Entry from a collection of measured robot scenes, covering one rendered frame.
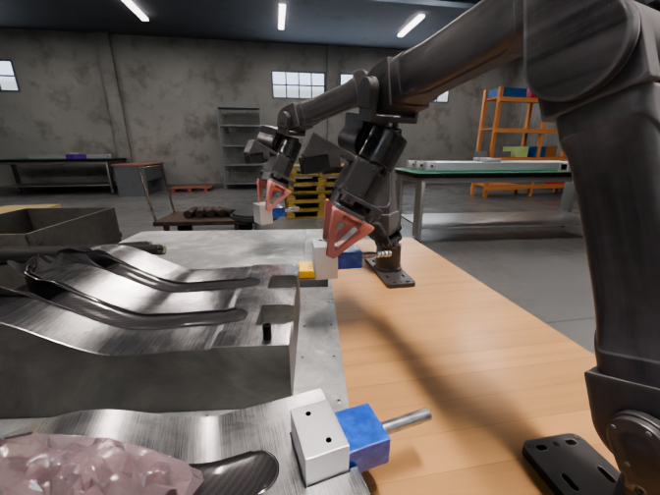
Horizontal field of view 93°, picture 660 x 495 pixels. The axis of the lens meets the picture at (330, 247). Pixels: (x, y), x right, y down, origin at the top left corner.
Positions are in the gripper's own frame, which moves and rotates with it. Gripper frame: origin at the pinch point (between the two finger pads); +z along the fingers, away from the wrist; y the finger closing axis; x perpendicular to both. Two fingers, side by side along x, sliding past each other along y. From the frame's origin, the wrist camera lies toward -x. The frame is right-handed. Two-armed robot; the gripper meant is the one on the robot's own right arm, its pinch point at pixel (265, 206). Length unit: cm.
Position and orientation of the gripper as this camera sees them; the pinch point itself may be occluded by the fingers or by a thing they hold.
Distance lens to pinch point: 88.8
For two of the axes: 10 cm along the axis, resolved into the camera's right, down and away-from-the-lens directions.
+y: 5.6, 2.5, -7.9
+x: 7.3, 3.0, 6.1
